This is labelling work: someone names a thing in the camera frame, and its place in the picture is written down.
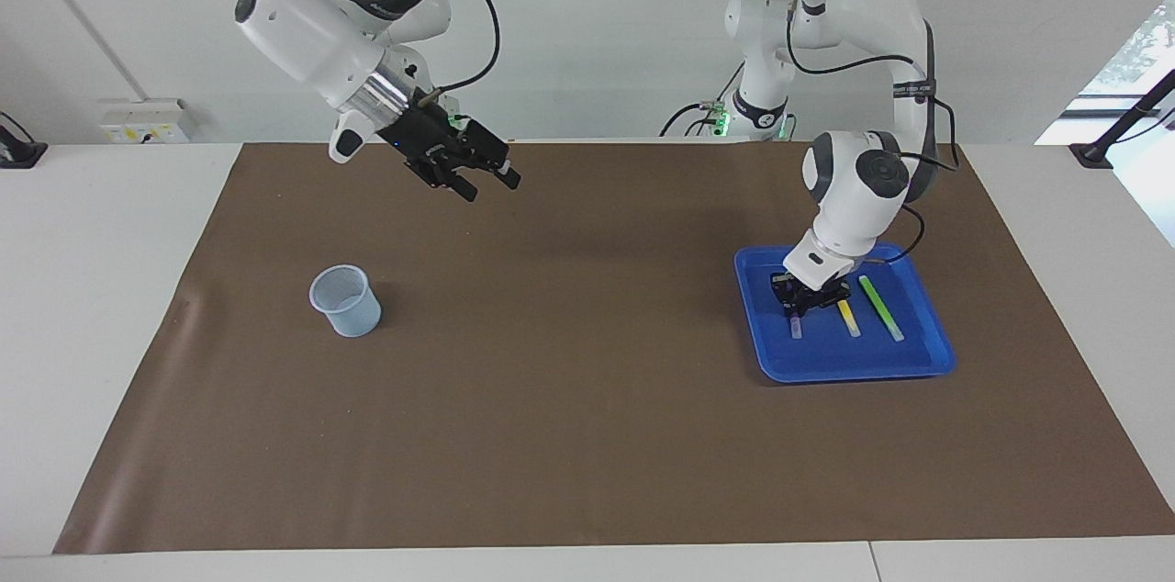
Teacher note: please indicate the translucent plastic cup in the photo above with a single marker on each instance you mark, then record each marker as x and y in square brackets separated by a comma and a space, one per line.
[349, 311]

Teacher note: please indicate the green highlighter pen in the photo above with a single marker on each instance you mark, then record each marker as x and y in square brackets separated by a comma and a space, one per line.
[881, 307]

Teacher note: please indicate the blue plastic tray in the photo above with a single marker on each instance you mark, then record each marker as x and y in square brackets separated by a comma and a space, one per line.
[826, 357]

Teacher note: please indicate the white wall power outlet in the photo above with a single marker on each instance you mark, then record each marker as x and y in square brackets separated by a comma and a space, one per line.
[147, 123]

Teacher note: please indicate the purple highlighter pen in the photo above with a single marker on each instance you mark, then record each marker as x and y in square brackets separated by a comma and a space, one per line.
[796, 328]

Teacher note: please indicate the bright window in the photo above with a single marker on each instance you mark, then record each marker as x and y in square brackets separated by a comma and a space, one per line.
[1138, 59]

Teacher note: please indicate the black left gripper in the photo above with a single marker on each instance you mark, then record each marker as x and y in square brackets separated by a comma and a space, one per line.
[797, 288]

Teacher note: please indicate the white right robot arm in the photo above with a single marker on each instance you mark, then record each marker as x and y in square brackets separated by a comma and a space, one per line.
[312, 31]

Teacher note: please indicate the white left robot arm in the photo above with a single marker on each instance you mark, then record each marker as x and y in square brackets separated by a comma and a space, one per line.
[863, 187]

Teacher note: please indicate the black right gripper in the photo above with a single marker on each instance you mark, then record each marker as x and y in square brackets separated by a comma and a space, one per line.
[427, 141]

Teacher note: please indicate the brown paper table mat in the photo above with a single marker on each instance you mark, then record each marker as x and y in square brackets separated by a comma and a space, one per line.
[587, 435]

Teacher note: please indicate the yellow highlighter pen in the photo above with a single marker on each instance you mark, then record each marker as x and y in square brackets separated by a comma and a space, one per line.
[850, 320]

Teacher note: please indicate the black table clamp mount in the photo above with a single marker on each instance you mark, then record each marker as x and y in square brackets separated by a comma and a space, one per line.
[18, 151]

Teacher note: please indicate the black camera stand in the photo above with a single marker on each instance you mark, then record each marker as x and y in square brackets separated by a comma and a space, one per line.
[1124, 123]

